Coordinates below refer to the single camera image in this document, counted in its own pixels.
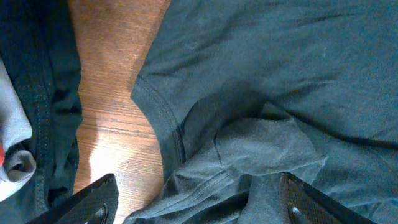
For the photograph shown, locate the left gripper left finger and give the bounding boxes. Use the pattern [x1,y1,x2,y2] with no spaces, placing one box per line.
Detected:
[28,174,119,224]

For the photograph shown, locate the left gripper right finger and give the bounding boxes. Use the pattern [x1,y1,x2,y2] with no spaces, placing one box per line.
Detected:
[279,172,375,224]

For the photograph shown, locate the red white printed t-shirt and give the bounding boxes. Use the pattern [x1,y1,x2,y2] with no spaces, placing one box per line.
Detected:
[0,146,6,166]

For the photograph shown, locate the white t-shirt on pile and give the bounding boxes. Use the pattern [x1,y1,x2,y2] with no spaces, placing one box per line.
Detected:
[1,62,36,201]

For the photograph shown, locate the dark green t-shirt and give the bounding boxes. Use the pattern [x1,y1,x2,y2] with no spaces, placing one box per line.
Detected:
[125,0,397,223]

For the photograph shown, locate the black folded garment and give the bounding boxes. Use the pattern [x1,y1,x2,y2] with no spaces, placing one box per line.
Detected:
[1,0,82,223]

